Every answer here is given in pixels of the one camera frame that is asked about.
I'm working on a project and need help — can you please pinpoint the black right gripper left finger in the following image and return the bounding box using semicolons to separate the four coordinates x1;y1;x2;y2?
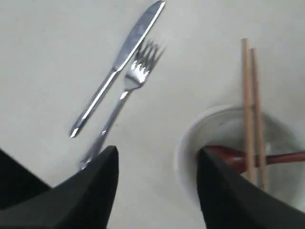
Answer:
0;146;119;229

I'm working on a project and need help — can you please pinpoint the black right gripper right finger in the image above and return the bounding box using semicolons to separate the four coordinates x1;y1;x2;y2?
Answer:
196;148;305;229

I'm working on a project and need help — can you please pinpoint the wooden chopstick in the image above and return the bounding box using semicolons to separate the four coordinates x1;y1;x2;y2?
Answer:
249;48;268;191
241;38;255;184

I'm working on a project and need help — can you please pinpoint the brown wooden spoon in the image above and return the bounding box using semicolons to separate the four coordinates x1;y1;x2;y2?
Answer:
202;146;305;174

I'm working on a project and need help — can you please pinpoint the white ceramic bowl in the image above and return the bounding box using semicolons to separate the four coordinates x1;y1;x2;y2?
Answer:
174;105;305;211

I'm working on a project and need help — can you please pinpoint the silver metal fork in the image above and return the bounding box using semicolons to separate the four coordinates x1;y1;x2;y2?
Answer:
80;41;164;170

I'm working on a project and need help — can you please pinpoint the silver table knife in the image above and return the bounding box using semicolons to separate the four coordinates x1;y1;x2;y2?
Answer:
69;0;165;138

